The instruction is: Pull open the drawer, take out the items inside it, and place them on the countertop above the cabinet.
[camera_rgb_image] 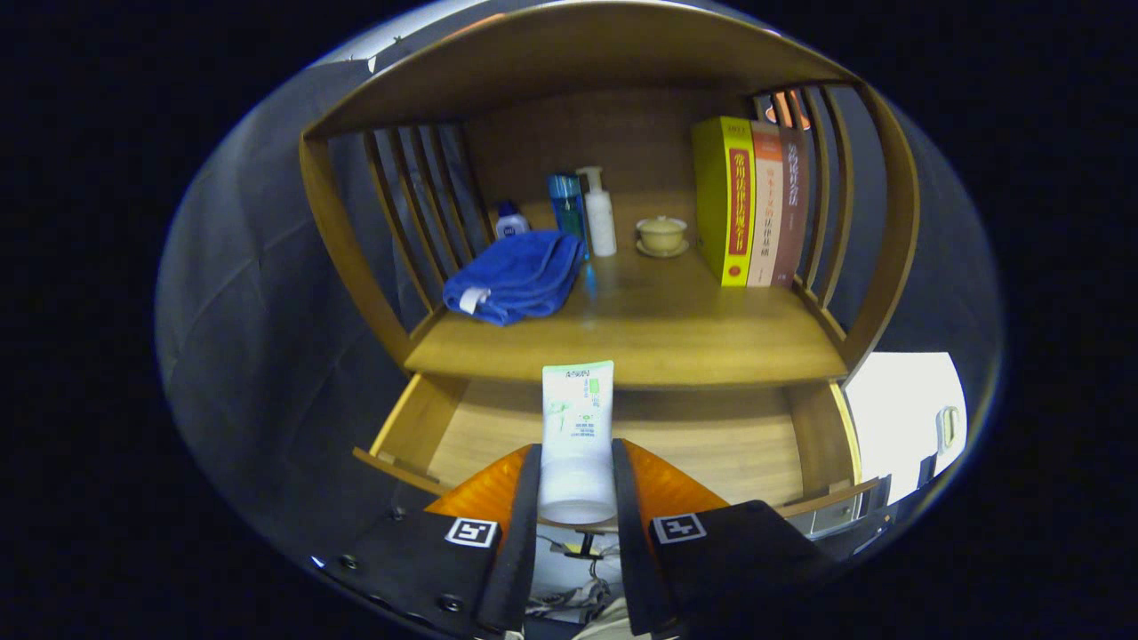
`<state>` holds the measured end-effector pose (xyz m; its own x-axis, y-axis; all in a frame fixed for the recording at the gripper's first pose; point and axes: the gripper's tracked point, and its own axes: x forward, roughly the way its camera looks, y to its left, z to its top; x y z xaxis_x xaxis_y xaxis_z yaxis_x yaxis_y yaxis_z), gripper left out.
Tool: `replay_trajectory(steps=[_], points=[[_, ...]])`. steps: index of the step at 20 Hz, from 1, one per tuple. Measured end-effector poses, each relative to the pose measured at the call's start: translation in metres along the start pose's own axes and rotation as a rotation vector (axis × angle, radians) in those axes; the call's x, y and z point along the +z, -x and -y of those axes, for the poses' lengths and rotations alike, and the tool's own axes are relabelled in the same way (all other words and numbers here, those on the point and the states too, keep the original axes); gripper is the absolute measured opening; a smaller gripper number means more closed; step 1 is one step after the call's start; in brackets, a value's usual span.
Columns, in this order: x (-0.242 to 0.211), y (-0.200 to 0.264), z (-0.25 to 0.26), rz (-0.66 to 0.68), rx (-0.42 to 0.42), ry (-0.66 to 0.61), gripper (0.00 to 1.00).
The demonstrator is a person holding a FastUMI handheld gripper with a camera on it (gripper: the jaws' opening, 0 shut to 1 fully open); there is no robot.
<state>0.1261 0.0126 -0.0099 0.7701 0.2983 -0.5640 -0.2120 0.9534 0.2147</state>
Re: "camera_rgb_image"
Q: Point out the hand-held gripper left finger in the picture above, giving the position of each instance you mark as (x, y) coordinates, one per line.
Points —
(524, 551)

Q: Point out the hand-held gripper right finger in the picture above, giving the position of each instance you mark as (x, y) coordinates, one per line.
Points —
(633, 560)

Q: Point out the wooden drawer with black knob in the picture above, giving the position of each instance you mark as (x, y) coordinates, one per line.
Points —
(711, 444)

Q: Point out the white green tube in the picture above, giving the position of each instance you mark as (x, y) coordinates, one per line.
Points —
(578, 418)

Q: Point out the wooden countertop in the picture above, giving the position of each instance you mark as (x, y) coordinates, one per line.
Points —
(658, 329)

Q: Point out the white side cabinet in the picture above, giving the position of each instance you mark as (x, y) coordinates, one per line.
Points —
(898, 409)

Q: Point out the wooden cabinet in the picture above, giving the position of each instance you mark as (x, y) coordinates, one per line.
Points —
(622, 133)

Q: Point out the blue folded towel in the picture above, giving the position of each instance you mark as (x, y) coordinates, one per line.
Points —
(516, 276)

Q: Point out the small black block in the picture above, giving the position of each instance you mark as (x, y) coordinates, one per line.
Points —
(926, 469)

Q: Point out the yellow lidded teacup with saucer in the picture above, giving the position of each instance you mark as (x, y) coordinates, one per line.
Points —
(661, 236)

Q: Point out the small white blue bottle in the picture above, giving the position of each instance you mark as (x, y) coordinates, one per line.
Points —
(511, 224)

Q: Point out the white pump bottle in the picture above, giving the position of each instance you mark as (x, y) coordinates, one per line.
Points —
(602, 227)

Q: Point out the green white small object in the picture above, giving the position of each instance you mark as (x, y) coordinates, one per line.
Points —
(948, 429)

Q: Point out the black backdrop cloth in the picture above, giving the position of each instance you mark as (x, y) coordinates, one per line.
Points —
(249, 311)

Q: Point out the yellow book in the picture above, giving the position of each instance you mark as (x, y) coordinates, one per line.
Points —
(720, 204)

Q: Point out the orange book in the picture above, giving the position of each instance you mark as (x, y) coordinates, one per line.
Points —
(766, 213)

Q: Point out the brown book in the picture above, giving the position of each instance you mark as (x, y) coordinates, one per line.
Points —
(791, 213)

